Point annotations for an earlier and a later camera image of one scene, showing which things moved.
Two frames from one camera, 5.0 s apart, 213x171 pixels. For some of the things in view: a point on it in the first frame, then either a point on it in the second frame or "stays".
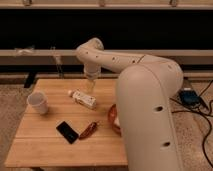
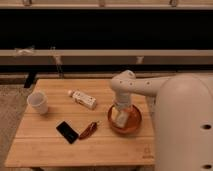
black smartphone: x=67 y=132 stays
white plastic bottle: x=86 y=100 stays
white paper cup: x=39 y=102 stays
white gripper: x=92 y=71 -> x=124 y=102
